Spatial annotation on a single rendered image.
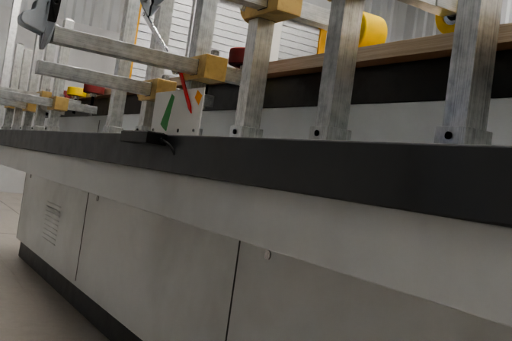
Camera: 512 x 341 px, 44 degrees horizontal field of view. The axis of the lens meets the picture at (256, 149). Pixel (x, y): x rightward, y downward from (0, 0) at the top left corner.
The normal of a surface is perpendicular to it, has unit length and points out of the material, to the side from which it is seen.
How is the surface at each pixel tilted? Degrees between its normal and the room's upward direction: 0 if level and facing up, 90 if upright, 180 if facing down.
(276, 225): 90
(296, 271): 90
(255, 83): 90
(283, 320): 90
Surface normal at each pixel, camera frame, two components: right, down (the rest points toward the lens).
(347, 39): 0.51, 0.04
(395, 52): -0.85, -0.15
